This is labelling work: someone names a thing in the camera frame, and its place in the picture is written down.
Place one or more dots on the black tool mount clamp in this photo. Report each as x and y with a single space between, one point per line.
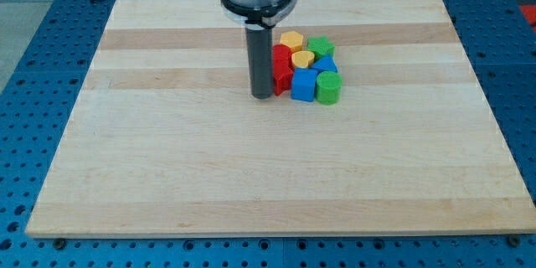
266 17

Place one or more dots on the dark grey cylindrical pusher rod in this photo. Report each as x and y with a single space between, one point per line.
259 49

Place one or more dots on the green star block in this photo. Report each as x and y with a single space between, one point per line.
320 47

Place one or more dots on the blue triangle block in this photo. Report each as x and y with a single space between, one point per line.
326 63

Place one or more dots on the green cylinder block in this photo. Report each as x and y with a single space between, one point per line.
328 87

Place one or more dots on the red star block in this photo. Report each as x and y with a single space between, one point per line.
282 76

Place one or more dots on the red round block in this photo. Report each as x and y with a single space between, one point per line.
281 54

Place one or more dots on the yellow hexagon block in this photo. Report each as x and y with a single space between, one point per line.
293 40

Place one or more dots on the yellow heart block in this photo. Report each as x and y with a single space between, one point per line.
302 59

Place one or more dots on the blue cube block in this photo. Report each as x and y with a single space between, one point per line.
303 84

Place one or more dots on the wooden board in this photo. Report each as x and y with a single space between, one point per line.
166 141

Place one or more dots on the blue perforated table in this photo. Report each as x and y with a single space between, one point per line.
39 96

